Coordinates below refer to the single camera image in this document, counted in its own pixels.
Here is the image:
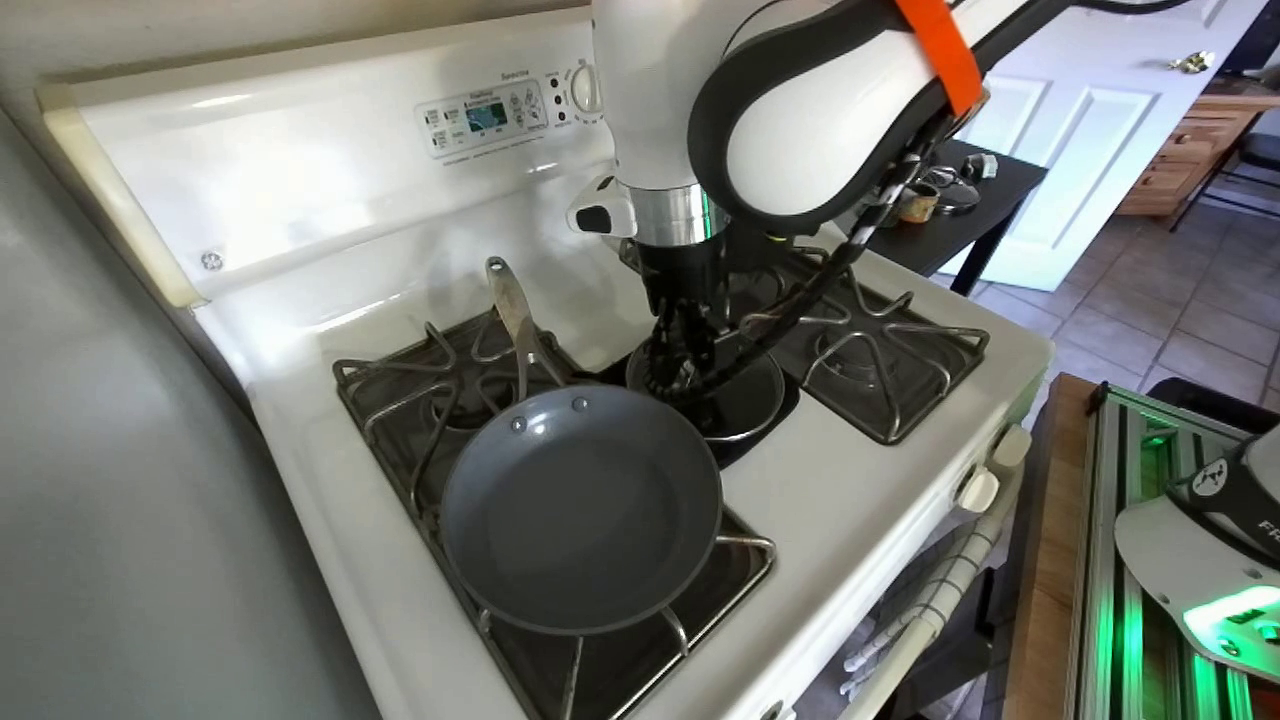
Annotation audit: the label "white door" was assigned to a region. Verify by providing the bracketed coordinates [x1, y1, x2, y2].
[960, 0, 1270, 287]

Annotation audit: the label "right stove grate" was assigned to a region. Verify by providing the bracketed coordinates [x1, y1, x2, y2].
[771, 273, 987, 444]

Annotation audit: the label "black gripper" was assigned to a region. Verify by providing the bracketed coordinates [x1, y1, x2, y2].
[641, 236, 731, 389]

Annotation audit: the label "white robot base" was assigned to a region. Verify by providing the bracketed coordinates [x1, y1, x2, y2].
[1118, 427, 1280, 683]

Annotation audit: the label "white refrigerator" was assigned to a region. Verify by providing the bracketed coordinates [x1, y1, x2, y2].
[0, 122, 375, 720]

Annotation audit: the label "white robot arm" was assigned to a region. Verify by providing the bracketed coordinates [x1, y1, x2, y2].
[593, 0, 1069, 397]

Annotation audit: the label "black side table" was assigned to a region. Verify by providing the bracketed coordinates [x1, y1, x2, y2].
[871, 142, 1044, 298]

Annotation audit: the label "wooden plank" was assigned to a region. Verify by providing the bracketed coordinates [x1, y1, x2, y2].
[999, 376, 1091, 720]

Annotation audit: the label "wooden dresser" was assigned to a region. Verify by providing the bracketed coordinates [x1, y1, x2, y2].
[1122, 80, 1280, 223]

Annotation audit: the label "white gas stove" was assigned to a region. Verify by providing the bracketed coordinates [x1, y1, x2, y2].
[46, 0, 1049, 720]

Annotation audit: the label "grey frying pan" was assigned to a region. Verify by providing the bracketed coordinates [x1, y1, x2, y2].
[441, 257, 725, 636]

